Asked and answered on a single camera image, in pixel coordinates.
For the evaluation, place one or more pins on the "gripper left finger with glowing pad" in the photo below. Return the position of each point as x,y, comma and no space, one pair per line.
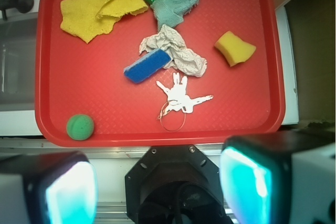
48,188

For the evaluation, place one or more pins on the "yellow sponge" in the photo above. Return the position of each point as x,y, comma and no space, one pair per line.
234,49

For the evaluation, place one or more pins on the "blue sponge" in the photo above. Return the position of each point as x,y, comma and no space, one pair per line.
147,65

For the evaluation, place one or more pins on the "green sponge ball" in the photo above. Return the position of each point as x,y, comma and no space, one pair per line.
80,127

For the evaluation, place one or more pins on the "yellow cloth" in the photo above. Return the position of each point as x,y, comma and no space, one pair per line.
88,19

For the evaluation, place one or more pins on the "silver key bunch on ring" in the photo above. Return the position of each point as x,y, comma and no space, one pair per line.
177,99

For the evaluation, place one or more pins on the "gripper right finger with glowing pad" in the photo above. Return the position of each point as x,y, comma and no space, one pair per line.
281,177

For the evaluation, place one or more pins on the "crumpled white paper towel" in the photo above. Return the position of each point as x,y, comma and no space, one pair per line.
182,58

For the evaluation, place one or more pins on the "grey-green knitted cloth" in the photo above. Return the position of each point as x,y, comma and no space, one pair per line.
171,12

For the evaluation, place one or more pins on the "red plastic tray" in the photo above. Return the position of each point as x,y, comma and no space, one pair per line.
73,77

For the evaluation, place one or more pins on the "black octagonal mount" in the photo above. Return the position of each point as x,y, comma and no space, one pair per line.
175,184

